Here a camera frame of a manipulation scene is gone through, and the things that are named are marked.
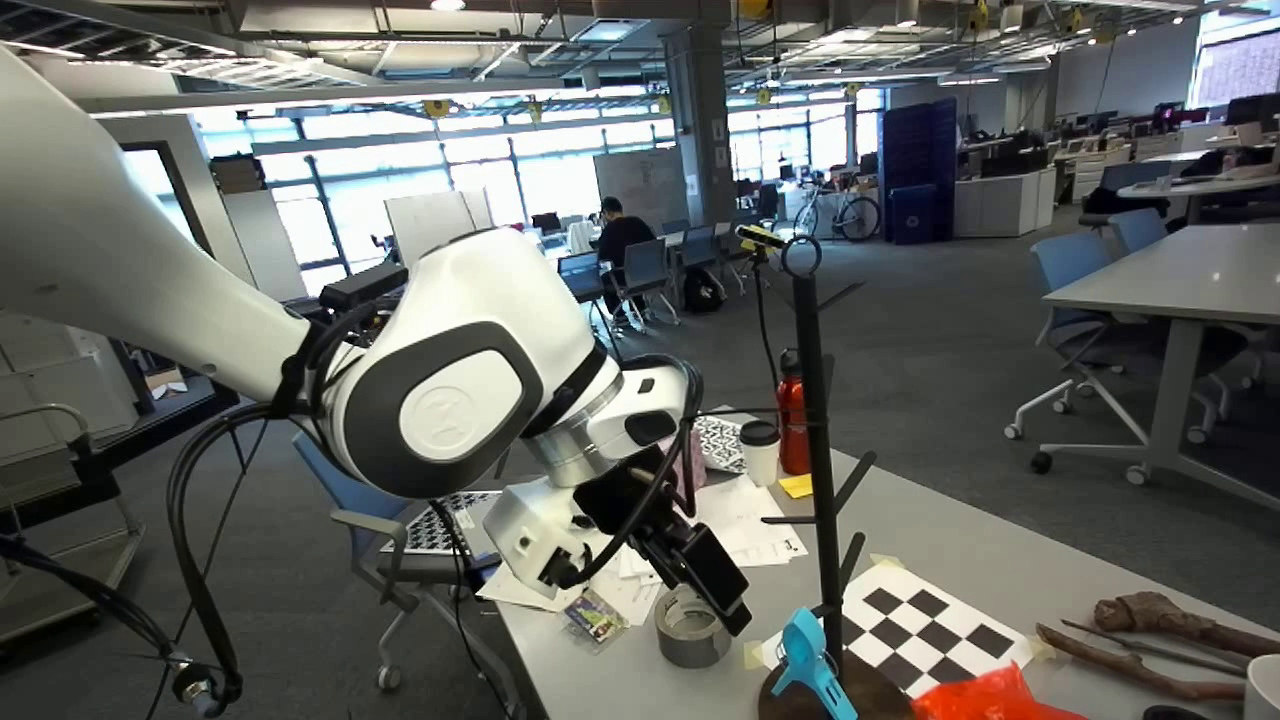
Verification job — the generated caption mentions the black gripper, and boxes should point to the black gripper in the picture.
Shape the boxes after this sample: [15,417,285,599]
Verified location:
[573,456,760,643]

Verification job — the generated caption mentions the black hanger stand brown base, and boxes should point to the black hanger stand brown base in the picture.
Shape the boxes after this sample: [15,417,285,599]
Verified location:
[753,231,925,720]

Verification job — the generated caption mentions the white printed paper sheet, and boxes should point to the white printed paper sheet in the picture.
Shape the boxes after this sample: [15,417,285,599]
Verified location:
[693,478,813,575]
[475,557,665,633]

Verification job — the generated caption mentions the small green yellow box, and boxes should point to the small green yellow box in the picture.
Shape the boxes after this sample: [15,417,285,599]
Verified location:
[558,583,630,647]

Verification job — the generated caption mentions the AprilTag calibration sheet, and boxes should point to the AprilTag calibration sheet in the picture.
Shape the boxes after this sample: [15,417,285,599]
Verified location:
[693,407,753,482]

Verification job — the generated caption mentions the white cup black lid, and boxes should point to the white cup black lid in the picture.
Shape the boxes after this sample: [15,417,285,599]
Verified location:
[734,417,786,494]

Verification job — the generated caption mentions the red drink bottle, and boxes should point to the red drink bottle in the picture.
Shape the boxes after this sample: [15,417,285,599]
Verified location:
[771,348,817,482]

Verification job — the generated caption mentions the black white checkerboard sheet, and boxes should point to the black white checkerboard sheet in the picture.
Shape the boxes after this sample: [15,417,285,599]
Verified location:
[831,557,1039,703]

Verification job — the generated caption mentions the orange plastic bag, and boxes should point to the orange plastic bag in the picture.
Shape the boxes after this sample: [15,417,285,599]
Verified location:
[909,660,1091,720]

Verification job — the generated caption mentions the silver laptop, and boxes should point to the silver laptop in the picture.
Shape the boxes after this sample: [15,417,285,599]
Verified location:
[377,487,505,563]

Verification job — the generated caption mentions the blue conference chair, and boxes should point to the blue conference chair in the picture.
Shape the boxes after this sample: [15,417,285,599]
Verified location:
[615,237,679,331]
[554,252,610,315]

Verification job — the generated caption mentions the seated person dark clothes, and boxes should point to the seated person dark clothes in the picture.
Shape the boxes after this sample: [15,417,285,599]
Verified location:
[590,192,660,271]

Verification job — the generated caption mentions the straight brown wood stick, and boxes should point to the straight brown wood stick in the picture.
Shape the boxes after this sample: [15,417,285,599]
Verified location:
[1036,620,1250,708]

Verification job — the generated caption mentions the grey partition board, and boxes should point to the grey partition board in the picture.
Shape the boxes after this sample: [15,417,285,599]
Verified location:
[590,144,693,241]

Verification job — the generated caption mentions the gnarled brown wood stick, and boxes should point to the gnarled brown wood stick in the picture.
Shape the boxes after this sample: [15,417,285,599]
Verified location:
[1091,590,1280,660]

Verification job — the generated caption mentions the blue cabinet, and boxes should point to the blue cabinet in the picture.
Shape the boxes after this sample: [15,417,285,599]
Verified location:
[874,96,960,247]

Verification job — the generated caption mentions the white flipchart board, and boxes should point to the white flipchart board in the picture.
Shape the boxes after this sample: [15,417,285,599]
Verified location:
[381,184,505,271]

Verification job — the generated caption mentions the grey office table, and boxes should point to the grey office table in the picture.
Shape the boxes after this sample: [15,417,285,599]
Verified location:
[1039,215,1280,518]

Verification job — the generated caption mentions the grey duct tape roll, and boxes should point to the grey duct tape roll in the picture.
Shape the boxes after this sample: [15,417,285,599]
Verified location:
[651,592,734,674]

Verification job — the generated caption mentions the black camera stand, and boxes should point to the black camera stand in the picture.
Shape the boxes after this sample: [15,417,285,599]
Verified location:
[733,222,791,413]

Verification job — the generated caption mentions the black camera on stand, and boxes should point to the black camera on stand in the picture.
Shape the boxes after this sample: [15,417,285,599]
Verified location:
[317,261,413,320]

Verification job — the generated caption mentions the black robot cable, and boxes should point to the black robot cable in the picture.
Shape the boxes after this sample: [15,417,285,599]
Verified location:
[158,397,340,716]

